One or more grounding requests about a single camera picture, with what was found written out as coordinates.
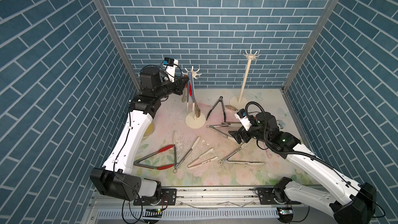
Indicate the small white tongs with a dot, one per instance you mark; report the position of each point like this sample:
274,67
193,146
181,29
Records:
200,161

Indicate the steel tongs white tips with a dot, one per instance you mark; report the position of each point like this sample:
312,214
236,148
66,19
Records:
177,163

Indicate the red handled steel tongs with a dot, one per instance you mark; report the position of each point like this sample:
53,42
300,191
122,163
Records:
184,100

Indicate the blue cream tongs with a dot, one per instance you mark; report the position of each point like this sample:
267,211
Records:
190,91

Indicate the steel tongs cream ends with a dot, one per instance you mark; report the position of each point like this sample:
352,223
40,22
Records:
237,157

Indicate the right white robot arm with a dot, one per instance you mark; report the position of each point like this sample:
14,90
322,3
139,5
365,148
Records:
343,198

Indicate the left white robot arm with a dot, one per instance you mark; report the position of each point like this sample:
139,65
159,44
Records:
115,177

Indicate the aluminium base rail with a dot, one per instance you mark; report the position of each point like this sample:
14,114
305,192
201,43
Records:
211,203

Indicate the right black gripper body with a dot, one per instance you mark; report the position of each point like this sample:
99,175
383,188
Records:
253,132

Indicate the steel tongs cream tips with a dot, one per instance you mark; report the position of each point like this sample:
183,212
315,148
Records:
224,128

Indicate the red tipped steel tongs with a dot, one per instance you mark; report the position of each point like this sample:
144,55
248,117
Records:
154,161

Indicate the cream utensil rack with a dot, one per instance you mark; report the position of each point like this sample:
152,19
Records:
239,102
194,118

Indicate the yellow cup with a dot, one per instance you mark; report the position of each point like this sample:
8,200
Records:
149,131

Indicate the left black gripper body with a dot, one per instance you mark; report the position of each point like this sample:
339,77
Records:
174,87

